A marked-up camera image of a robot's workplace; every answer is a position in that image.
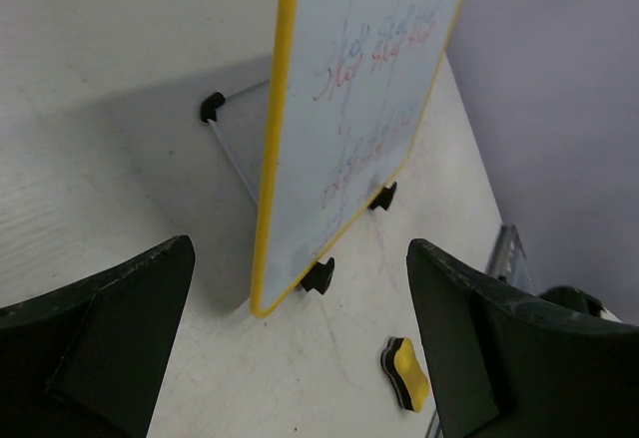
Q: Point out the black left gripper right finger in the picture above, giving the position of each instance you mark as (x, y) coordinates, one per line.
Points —
(505, 363)

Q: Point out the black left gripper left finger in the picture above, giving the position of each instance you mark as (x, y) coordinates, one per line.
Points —
(88, 359)

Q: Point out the yellow black whiteboard eraser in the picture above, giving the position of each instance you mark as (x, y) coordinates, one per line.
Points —
(400, 365)

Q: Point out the wire whiteboard stand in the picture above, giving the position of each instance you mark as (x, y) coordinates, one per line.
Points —
(239, 122)

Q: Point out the yellow framed whiteboard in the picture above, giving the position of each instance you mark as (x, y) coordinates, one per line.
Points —
(349, 84)

